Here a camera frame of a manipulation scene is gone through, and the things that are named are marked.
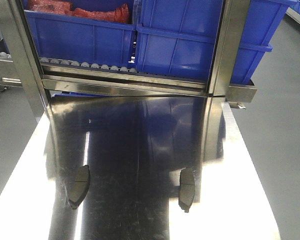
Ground inner right grey brake pad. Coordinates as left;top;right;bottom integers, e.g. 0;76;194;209
178;167;196;213

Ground grey brake pad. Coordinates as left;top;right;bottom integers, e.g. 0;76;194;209
178;167;196;213
67;164;91;210

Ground inner left grey brake pad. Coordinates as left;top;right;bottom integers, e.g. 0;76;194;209
67;164;91;210

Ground right blue plastic crate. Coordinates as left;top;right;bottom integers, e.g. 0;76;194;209
135;0;296;85

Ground blue plastic crate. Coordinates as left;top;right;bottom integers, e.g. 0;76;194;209
135;0;296;85
22;0;137;68

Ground red mesh bag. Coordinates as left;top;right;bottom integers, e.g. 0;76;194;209
27;0;130;24

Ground grey roller track strip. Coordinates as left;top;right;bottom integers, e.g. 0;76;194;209
39;57;138;73

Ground left blue plastic crate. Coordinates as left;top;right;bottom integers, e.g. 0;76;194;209
22;0;137;68

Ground stainless steel rack frame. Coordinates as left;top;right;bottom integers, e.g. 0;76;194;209
0;0;257;119

